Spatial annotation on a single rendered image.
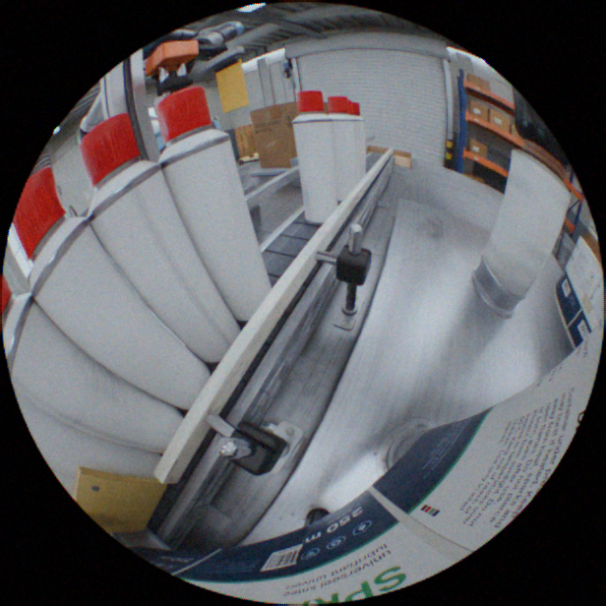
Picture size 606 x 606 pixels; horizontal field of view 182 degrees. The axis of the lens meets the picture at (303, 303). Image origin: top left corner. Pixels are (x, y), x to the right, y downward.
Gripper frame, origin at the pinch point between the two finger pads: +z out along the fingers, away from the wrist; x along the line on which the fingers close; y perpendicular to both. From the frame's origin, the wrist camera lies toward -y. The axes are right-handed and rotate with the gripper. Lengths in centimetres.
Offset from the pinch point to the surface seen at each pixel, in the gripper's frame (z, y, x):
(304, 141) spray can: 6.0, -28.9, -7.0
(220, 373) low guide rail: 30.5, -29.8, 1.7
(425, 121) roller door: -330, -163, -210
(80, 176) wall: -83, 481, -177
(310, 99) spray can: 1.4, -28.0, -3.0
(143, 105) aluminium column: 8.4, -10.8, 3.7
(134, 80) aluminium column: 5.8, -9.0, 7.6
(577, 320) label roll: 13, -78, 10
